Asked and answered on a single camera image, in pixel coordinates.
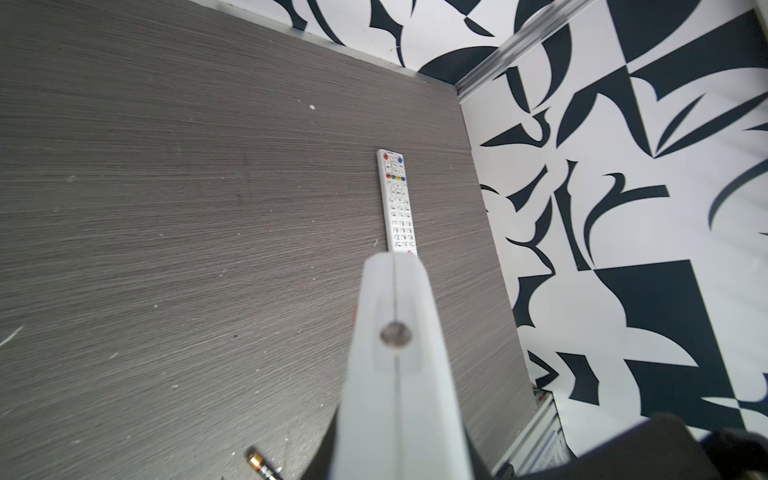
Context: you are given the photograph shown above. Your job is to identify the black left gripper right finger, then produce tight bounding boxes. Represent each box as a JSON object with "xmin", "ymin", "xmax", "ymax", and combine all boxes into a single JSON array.
[{"xmin": 464, "ymin": 430, "xmax": 495, "ymax": 480}]

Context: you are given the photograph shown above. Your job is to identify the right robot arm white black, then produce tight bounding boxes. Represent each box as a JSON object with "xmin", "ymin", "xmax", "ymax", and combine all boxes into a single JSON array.
[{"xmin": 526, "ymin": 414, "xmax": 767, "ymax": 479}]

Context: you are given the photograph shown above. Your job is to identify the AAA battery black gold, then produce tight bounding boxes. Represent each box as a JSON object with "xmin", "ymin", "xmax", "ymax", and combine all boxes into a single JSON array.
[{"xmin": 245, "ymin": 446, "xmax": 282, "ymax": 480}]

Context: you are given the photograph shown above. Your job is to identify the white remote control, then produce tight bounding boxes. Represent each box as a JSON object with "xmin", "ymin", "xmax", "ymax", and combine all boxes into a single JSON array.
[{"xmin": 329, "ymin": 253, "xmax": 473, "ymax": 479}]

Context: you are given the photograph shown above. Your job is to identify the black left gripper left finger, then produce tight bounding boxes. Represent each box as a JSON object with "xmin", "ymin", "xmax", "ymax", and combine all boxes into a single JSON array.
[{"xmin": 300, "ymin": 411, "xmax": 338, "ymax": 480}]

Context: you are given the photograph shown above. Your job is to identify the white remote on table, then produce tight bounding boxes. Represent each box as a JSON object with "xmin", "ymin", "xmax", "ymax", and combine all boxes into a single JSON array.
[{"xmin": 376, "ymin": 149, "xmax": 418, "ymax": 255}]

